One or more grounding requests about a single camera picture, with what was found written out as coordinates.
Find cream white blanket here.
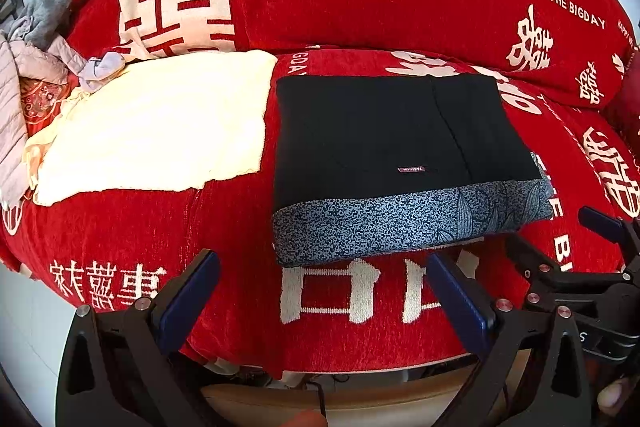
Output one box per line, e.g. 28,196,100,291
23,50,277,207

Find red wedding blanket with characters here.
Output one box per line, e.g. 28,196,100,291
1,0,639,376

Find pile of grey pink clothes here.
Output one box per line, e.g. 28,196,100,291
1,0,126,210

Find black pants with patterned waistband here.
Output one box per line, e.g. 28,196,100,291
272,74,552,268

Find person's left hand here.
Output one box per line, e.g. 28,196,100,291
280,411,328,427

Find person's right hand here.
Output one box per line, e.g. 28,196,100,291
597,377,639,416

